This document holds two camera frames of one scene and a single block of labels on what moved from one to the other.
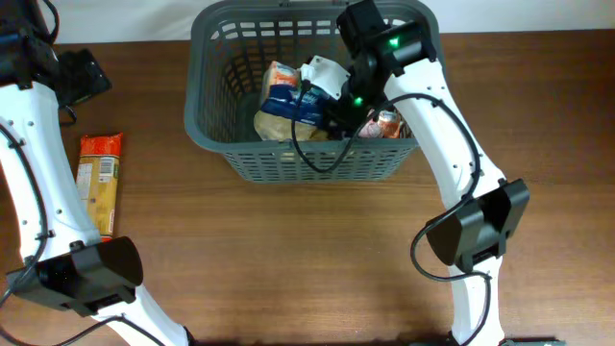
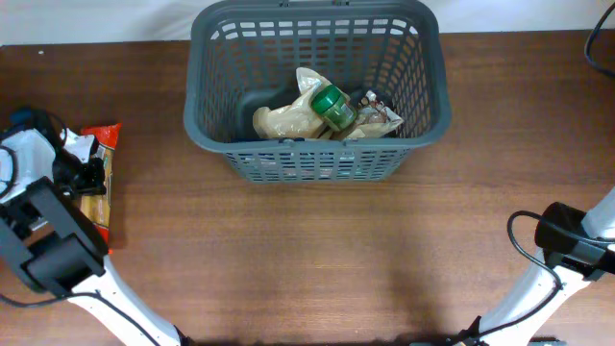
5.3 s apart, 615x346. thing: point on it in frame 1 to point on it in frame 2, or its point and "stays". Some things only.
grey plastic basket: [231, 48] stays
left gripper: [89, 75] to [94, 184]
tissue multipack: [283, 96] to [301, 165]
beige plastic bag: [274, 128] stays
